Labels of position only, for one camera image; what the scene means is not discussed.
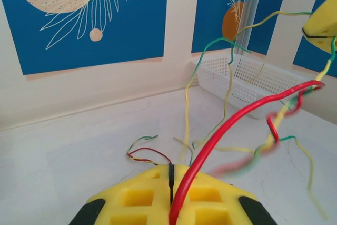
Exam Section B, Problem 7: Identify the yellow-green cable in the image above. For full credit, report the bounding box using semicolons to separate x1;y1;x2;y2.
180;11;313;164
192;39;252;157
214;135;329;220
207;36;337;181
231;62;266;102

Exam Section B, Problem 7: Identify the aluminium frame post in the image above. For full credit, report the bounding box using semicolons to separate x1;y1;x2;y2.
233;0;265;55

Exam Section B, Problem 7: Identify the red cable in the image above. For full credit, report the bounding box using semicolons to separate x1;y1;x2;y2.
168;80;326;225
127;146;173;165
209;82;326;181

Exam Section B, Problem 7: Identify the small red green wire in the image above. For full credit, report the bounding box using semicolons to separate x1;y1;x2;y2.
125;134;159;164

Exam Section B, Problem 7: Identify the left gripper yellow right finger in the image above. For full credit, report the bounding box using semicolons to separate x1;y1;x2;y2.
173;164;277;225

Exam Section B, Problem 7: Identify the white perforated plastic basket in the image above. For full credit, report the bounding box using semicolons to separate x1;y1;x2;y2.
191;53;315;120

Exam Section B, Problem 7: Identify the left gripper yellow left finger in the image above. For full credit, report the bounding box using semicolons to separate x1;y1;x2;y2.
68;164;172;225

